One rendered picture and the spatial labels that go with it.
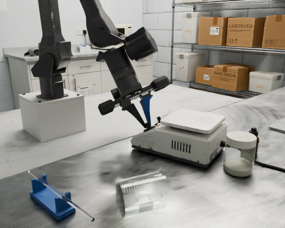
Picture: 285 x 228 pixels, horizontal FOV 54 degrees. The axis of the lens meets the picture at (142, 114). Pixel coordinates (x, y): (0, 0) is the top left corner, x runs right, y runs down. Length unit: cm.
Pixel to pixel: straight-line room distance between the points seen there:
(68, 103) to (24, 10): 277
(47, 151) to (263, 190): 49
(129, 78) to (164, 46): 340
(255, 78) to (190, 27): 94
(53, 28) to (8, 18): 269
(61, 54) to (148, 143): 31
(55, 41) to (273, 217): 60
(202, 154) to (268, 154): 19
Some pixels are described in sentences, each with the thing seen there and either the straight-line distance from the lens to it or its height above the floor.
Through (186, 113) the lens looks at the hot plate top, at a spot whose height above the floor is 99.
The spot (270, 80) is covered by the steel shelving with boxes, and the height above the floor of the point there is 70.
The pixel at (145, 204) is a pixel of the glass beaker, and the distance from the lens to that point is 45.
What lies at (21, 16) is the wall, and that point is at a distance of 348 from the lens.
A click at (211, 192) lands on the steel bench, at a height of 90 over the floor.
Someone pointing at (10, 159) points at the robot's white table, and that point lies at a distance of 72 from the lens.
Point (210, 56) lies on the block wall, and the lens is 357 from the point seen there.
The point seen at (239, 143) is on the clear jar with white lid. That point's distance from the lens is 58.
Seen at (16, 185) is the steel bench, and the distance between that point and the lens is 61.
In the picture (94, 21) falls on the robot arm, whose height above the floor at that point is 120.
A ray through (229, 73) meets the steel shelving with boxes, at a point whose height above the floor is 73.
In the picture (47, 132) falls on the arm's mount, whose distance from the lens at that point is 78.
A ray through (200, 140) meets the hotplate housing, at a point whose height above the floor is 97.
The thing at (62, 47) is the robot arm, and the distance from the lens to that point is 75.
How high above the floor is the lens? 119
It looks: 18 degrees down
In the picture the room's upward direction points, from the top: straight up
